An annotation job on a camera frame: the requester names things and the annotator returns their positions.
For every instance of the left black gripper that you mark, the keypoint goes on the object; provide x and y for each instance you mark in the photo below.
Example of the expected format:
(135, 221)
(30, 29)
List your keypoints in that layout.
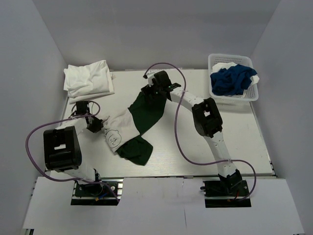
(98, 125)

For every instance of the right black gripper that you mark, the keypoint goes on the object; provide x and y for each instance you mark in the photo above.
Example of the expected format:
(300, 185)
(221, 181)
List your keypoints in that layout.
(148, 90)

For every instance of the folded white t-shirt stack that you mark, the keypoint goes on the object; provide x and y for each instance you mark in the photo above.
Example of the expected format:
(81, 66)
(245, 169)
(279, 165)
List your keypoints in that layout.
(82, 82)

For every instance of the blue t-shirt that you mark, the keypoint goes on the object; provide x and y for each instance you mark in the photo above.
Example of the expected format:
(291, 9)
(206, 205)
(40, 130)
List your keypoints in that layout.
(232, 78)

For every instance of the white plastic basket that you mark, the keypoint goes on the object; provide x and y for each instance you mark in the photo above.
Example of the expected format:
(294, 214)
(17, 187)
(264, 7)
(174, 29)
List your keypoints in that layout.
(249, 95)

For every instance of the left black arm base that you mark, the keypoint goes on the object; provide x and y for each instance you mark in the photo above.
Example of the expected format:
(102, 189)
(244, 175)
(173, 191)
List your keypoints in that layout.
(96, 195)

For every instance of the white and green raglan t-shirt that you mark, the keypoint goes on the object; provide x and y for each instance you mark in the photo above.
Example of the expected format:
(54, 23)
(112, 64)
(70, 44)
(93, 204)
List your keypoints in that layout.
(123, 129)

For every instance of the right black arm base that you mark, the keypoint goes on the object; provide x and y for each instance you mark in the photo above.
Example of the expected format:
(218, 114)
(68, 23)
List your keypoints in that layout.
(215, 197)

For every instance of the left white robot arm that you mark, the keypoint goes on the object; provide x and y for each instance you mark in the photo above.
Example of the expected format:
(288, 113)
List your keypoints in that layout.
(62, 149)

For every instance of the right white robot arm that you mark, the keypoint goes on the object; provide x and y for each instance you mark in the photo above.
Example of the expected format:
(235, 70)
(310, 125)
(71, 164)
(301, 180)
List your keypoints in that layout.
(207, 122)

